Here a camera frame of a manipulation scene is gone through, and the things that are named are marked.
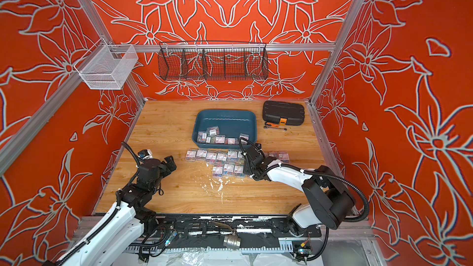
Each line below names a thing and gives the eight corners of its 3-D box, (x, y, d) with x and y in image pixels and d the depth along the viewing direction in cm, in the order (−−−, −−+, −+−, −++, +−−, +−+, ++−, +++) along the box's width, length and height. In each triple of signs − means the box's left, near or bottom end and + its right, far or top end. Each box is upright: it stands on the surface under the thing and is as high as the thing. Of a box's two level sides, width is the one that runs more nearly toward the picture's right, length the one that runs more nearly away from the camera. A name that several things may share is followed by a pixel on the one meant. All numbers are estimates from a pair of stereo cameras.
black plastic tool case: (264, 125, 108) (265, 119, 104) (261, 107, 118) (262, 100, 113) (304, 125, 108) (307, 119, 103) (298, 106, 118) (301, 100, 113)
